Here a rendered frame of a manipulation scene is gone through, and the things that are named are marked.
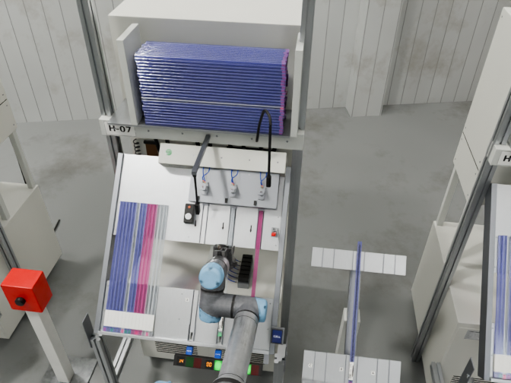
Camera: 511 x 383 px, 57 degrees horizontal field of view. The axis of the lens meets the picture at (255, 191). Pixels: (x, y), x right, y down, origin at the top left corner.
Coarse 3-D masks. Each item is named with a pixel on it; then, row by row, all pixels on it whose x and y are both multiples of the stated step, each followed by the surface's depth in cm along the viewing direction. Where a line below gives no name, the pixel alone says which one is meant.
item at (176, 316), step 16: (160, 288) 184; (176, 288) 184; (160, 304) 183; (176, 304) 183; (192, 304) 182; (272, 304) 180; (160, 320) 182; (176, 320) 182; (192, 320) 181; (224, 320) 180; (160, 336) 182; (176, 336) 181; (192, 336) 181; (208, 336) 180; (224, 336) 180; (256, 336) 179
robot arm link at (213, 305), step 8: (200, 296) 152; (208, 296) 150; (216, 296) 150; (224, 296) 151; (232, 296) 151; (200, 304) 152; (208, 304) 150; (216, 304) 150; (224, 304) 150; (200, 312) 152; (208, 312) 150; (216, 312) 150; (224, 312) 150; (208, 320) 151; (216, 320) 151
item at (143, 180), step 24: (144, 168) 191; (168, 168) 190; (120, 192) 191; (144, 192) 190; (168, 192) 189; (168, 216) 188; (216, 216) 186; (240, 216) 185; (264, 216) 184; (192, 240) 185; (216, 240) 185; (240, 240) 184; (264, 240) 183
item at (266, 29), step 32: (128, 0) 184; (160, 0) 184; (192, 0) 184; (224, 0) 185; (256, 0) 185; (288, 0) 185; (160, 32) 172; (192, 32) 170; (224, 32) 169; (256, 32) 167; (288, 32) 166; (288, 64) 173; (288, 96) 181; (288, 160) 200
